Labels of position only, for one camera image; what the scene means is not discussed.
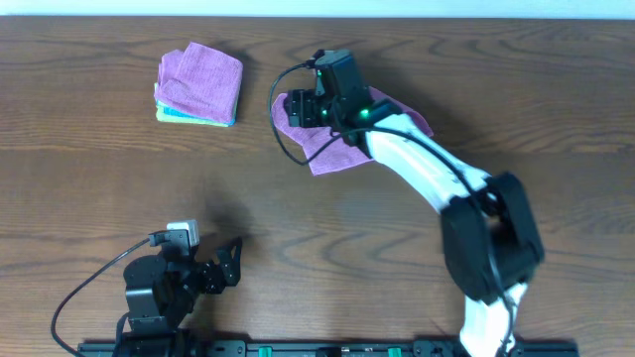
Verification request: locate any purple cloth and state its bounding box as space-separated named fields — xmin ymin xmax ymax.
xmin=272 ymin=87 xmax=434 ymax=176
xmin=154 ymin=43 xmax=243 ymax=121

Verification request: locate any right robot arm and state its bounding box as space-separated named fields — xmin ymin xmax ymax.
xmin=269 ymin=87 xmax=545 ymax=356

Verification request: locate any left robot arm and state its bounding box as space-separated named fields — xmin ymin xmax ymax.
xmin=117 ymin=239 xmax=242 ymax=356

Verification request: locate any folded purple cloth on stack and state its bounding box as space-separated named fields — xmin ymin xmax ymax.
xmin=154 ymin=43 xmax=243 ymax=121

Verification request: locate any folded blue cloth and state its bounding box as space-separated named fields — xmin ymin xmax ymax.
xmin=156 ymin=101 xmax=235 ymax=127

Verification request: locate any folded light green cloth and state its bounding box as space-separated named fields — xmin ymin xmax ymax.
xmin=155 ymin=85 xmax=239 ymax=127

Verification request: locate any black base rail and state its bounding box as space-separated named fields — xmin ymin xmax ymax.
xmin=76 ymin=338 xmax=580 ymax=357

